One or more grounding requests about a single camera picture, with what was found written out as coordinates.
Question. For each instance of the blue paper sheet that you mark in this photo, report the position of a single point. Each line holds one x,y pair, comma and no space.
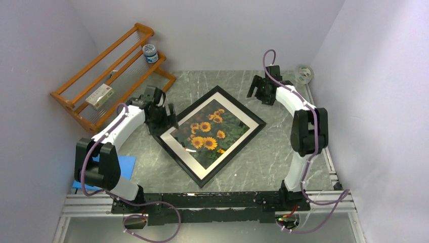
126,164

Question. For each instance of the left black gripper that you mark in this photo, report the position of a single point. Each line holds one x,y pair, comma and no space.
168,121

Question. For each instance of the blue white jar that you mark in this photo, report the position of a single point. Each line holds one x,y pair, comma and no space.
150,52

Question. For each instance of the black picture frame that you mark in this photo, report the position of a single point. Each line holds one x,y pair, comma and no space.
254,120

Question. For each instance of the white red small box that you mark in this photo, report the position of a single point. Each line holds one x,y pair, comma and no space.
98,97

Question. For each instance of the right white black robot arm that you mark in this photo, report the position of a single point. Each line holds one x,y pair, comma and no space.
309,132

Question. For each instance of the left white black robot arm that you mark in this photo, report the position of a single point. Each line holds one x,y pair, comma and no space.
106,174

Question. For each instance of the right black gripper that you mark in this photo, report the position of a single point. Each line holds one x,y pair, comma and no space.
257,82

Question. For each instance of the orange wooden rack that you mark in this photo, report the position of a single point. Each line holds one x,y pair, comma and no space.
123,67

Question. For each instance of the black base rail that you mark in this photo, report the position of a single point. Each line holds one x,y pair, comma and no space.
261,206

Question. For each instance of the sunflower photo print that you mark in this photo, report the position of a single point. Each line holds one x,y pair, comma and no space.
210,132

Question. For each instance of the clear tape roll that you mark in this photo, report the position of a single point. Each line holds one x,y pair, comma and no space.
303,74

